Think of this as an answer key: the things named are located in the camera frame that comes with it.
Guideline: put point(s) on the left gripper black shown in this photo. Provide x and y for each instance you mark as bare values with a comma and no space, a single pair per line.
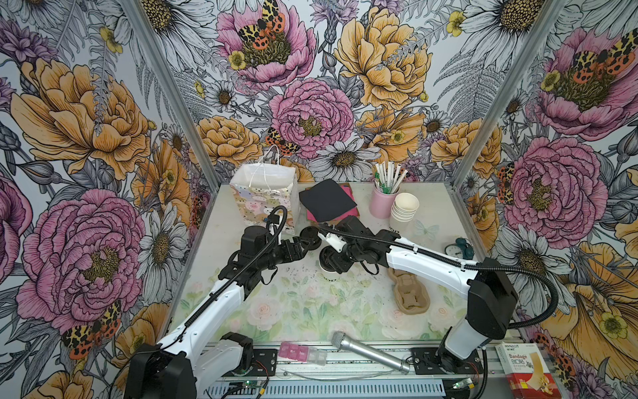
286,244

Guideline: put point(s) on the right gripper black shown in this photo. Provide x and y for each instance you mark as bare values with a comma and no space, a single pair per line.
338,263

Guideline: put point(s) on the black cup lid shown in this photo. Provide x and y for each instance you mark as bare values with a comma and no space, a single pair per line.
330,260

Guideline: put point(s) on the white paper coffee cup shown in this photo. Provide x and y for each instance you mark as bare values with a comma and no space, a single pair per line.
329,275

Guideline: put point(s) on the stack of black lids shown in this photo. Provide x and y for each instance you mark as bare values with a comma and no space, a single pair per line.
310,239

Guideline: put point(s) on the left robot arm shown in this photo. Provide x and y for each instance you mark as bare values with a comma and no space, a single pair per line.
180,365

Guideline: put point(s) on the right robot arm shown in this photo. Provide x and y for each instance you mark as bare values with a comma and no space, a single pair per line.
486,287

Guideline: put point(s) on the pink napkins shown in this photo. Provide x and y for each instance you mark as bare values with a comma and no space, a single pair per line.
352,212

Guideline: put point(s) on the cardboard napkin box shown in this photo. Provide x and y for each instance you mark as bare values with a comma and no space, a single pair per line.
344,219

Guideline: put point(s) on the stack of white paper cups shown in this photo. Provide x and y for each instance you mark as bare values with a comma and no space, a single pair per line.
403,211

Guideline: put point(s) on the black napkin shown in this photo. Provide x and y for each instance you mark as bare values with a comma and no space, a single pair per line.
326,199

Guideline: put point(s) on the pastel patterned gift bag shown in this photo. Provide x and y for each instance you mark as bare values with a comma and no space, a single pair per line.
260,187

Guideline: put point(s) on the white paper straws bundle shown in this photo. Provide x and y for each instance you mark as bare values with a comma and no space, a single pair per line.
388,177

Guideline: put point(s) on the brown pulp cup carrier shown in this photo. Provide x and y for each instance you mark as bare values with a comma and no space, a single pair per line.
411,296

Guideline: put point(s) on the silver microphone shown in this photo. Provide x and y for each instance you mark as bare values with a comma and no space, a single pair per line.
342,341

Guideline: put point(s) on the teal alarm clock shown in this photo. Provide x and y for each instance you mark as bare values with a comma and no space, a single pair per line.
460,249

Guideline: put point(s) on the pink plastic tray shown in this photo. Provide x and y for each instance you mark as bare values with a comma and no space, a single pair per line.
302,353

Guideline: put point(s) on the bandage box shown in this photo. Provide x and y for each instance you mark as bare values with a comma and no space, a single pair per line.
527,373

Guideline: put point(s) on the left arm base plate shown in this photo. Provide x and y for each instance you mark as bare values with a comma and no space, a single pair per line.
263,364

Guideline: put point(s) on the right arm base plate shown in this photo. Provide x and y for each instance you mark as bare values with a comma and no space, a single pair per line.
426,362

